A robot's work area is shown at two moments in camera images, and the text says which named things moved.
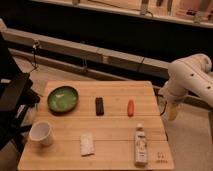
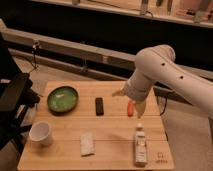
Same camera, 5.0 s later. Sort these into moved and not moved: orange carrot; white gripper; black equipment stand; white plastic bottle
Moved: white gripper
Not moved: black equipment stand; white plastic bottle; orange carrot
